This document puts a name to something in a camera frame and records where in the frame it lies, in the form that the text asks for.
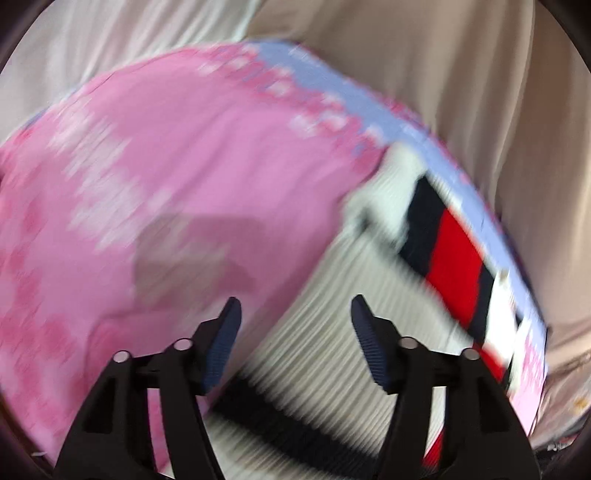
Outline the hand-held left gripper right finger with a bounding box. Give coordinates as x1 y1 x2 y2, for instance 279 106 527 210
351 294 542 480

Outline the pink printed blanket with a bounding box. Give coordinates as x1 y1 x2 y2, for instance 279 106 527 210
0 41 550 476

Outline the white striped knit sweater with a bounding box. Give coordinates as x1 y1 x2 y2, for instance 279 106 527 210
157 143 525 480

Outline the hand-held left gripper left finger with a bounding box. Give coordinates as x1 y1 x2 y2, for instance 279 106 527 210
54 296 243 480

